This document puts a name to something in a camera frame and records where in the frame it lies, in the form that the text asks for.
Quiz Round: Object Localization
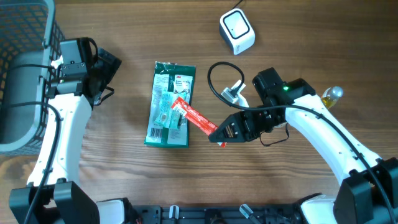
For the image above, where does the red coffee stick sachet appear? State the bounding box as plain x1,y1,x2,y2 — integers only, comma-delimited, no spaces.
171,97,218,136

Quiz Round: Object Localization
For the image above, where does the teal snack packet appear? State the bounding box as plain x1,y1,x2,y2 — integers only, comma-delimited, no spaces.
154,90,187,129

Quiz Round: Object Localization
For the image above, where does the green sponge package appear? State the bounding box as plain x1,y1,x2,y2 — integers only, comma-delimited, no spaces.
144,62,196,148

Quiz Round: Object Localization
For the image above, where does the yellow dish soap bottle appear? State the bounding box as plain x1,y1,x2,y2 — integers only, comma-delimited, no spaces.
321,86,344,109

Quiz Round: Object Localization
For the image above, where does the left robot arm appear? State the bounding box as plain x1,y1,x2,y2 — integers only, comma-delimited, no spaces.
9,37,126,223

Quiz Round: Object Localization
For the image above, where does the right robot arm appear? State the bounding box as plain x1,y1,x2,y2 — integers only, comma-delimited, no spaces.
209,68,397,223

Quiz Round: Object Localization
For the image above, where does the white barcode scanner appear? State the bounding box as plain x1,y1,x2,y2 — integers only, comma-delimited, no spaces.
219,8,256,55

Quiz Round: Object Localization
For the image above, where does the grey plastic mesh basket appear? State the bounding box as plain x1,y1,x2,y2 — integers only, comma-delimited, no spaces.
1,0,65,156

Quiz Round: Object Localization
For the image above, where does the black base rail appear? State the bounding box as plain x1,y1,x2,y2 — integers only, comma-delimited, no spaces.
126,204,306,224

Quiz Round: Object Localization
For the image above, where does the left camera cable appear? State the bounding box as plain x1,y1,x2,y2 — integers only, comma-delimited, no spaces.
0,63,63,224

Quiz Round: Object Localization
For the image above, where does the camera cable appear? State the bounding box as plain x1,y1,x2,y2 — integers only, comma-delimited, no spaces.
0,63,63,224
207,61,396,224

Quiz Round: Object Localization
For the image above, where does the right camera cable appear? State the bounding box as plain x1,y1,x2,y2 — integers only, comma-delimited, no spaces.
207,61,396,224

